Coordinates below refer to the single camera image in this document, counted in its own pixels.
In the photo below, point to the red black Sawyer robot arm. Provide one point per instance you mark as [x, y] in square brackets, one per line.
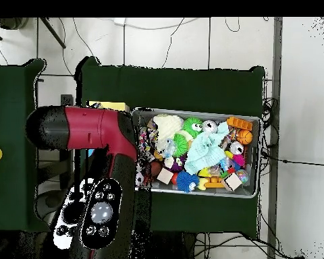
[83, 126]

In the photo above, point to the wooden box with three holes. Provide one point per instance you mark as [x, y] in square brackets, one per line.
[110, 105]

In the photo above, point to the cream waffle cloth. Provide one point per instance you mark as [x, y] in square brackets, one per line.
[167, 125]

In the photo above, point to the green spiky ball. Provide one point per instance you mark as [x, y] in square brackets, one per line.
[181, 144]

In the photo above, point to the green spiky toy with eyes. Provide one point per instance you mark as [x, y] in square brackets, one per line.
[190, 125]

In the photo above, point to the mint waffle cloth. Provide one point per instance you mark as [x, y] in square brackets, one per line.
[205, 151]

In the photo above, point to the blue spiky ball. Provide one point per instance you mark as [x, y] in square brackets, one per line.
[187, 181]

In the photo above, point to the silver drink can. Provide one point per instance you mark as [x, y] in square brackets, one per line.
[209, 126]

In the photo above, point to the dark green table cloth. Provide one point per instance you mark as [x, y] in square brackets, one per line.
[178, 89]
[10, 108]

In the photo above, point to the plain wooden cube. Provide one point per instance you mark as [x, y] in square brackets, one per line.
[232, 182]

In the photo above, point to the orange toy basketball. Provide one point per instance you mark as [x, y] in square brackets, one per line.
[244, 137]

